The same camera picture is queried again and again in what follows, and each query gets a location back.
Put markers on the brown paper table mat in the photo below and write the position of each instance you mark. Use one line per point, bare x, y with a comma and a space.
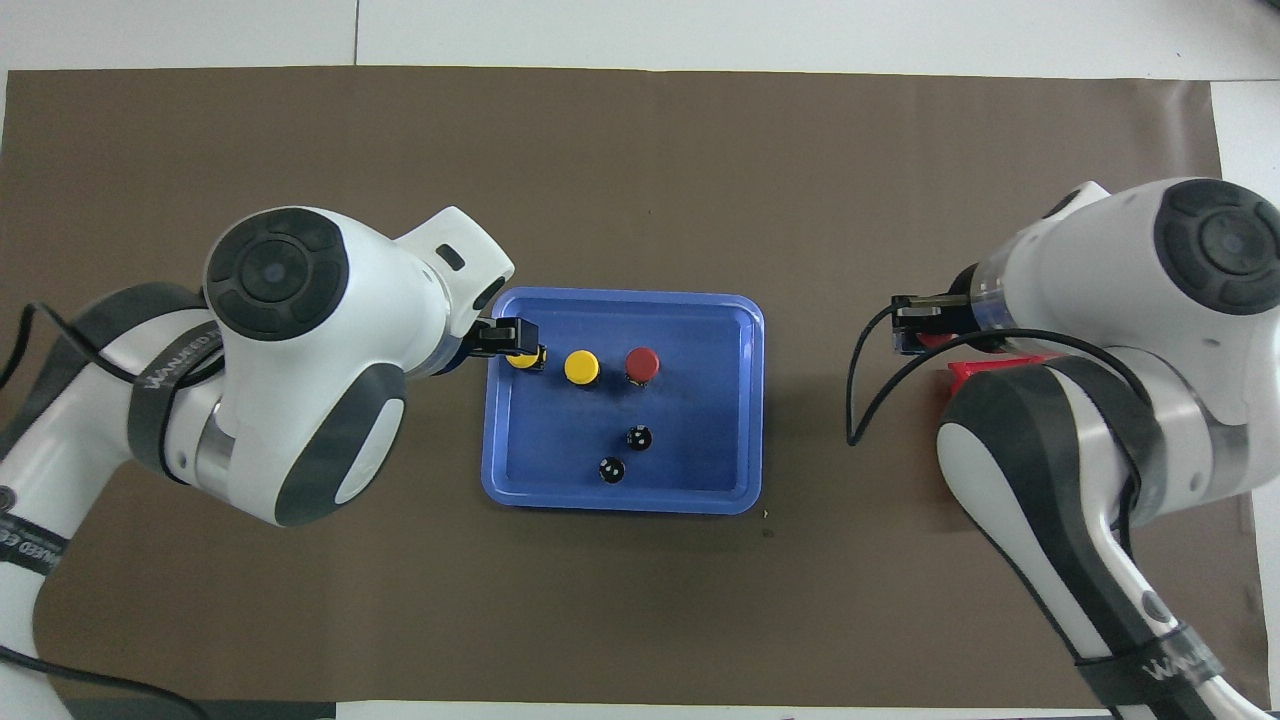
640, 180

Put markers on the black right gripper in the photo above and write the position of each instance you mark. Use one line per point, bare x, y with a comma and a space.
958, 315

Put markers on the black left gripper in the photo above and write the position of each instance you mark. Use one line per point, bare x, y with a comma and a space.
490, 338

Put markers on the small black knob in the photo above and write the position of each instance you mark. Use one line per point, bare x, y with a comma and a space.
639, 438
612, 470

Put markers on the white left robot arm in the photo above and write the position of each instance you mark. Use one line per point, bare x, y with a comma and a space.
300, 400

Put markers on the red plastic storage bin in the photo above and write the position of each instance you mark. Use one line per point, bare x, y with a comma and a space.
975, 372

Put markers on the yellow push button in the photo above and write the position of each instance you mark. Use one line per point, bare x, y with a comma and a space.
581, 366
522, 361

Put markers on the blue plastic tray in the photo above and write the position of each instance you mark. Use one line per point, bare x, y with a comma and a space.
700, 450

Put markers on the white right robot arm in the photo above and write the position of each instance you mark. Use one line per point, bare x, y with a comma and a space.
1100, 300

